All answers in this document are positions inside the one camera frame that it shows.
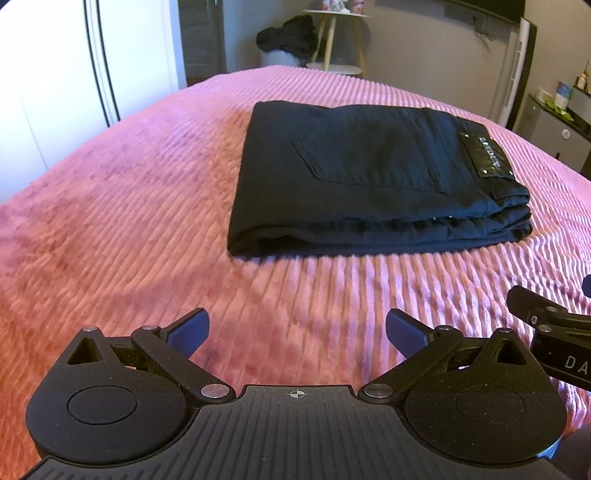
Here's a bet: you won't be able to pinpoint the green packet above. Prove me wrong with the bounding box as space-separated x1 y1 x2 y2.
541 98 574 120

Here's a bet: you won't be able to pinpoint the black wall television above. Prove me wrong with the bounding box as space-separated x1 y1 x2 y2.
443 0 527 24

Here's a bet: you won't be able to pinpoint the dark brown door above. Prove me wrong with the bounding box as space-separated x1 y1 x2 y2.
178 0 228 89

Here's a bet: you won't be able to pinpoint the white wardrobe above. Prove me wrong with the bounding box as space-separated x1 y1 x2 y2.
0 0 182 205

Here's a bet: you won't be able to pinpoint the grey cabinet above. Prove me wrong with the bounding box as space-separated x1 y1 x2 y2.
525 93 591 178

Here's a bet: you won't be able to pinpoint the side table with yellow legs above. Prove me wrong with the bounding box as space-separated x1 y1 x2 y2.
302 0 373 79

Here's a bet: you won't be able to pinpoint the blue and white box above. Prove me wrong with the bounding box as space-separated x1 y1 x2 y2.
554 80 574 110

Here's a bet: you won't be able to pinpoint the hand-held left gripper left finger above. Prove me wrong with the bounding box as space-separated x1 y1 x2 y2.
67 308 235 404

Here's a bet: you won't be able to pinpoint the dark clothing pile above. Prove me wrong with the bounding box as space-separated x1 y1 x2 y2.
256 14 322 66

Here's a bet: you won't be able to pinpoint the pink ribbed blanket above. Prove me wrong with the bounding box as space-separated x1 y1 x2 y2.
0 65 591 467

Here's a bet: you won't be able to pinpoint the black pants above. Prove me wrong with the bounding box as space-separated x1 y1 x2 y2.
227 100 534 258

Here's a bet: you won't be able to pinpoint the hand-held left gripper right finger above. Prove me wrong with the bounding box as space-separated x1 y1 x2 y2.
359 308 533 408

